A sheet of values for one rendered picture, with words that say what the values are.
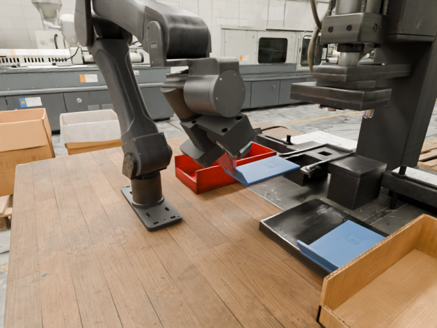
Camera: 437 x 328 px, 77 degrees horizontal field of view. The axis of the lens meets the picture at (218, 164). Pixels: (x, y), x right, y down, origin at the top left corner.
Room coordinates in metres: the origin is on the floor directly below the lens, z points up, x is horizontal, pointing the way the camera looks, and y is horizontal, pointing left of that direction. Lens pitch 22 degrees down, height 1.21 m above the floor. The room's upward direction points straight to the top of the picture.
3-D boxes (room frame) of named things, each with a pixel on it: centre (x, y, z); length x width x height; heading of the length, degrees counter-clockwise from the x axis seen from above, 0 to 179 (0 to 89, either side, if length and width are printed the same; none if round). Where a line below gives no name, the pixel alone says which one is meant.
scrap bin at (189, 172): (0.68, -0.02, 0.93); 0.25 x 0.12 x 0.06; 123
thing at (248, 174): (0.50, -0.08, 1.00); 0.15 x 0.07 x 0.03; 123
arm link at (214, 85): (0.39, 0.02, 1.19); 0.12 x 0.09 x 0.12; 43
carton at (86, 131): (2.60, 1.21, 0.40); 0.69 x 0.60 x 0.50; 29
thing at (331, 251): (0.35, -0.20, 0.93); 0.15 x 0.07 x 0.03; 127
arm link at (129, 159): (0.52, 0.14, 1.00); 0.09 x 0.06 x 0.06; 133
